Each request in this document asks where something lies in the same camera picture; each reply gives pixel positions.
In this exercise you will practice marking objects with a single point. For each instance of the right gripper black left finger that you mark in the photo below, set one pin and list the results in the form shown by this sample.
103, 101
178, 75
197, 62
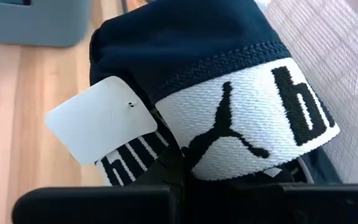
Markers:
98, 205

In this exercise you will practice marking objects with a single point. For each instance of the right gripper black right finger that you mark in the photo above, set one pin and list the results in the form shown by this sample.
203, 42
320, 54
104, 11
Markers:
291, 205

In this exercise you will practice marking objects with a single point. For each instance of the white paper tag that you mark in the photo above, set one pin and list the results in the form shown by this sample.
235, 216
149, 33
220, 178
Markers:
101, 121

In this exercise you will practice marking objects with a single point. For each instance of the navy briefs white waistband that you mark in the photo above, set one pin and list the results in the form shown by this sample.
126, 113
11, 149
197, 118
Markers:
197, 46

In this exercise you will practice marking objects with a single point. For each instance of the white perforated laundry basket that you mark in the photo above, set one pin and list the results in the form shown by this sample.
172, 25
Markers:
346, 77

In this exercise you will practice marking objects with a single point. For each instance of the blue-grey plastic bin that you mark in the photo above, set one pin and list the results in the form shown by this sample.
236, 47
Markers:
36, 25

